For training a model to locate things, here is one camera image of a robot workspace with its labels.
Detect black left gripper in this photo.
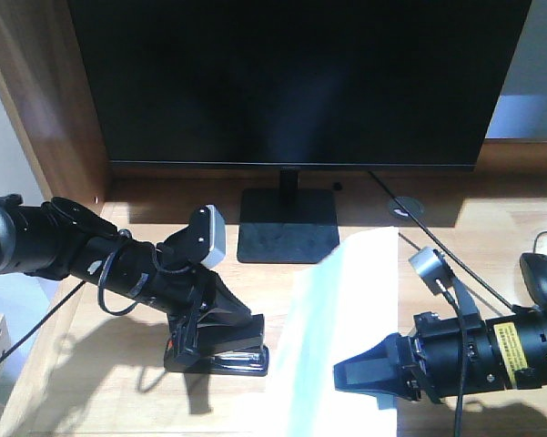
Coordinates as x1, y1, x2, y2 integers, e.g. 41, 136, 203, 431
151, 227, 252, 369

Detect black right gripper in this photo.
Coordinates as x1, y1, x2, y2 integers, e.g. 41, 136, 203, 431
333, 312, 466, 403

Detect black stapler with orange label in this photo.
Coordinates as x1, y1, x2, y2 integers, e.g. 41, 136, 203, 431
163, 314, 269, 377

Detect white paper sheets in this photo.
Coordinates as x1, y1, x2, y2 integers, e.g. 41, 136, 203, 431
258, 227, 399, 436

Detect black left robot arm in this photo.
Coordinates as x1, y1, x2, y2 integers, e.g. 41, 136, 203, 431
0, 195, 267, 375

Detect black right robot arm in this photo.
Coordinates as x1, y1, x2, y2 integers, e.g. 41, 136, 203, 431
333, 310, 547, 403

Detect black computer mouse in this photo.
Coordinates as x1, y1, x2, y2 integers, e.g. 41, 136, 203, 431
520, 252, 547, 311

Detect black computer monitor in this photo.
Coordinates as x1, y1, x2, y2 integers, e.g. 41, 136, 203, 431
68, 1, 531, 263

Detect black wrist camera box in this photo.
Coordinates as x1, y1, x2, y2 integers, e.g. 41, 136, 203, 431
187, 204, 227, 269

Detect black right camera cable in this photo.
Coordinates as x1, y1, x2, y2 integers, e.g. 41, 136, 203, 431
436, 278, 468, 437

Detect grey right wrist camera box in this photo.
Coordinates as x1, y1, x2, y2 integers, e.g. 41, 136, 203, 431
409, 247, 452, 295

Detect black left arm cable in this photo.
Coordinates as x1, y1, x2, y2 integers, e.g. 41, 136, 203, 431
0, 278, 86, 379

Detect grey desk cable grommet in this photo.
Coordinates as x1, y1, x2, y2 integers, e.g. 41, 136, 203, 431
388, 197, 425, 221

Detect black monitor cable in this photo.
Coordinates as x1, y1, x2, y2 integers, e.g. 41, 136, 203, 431
366, 169, 520, 315

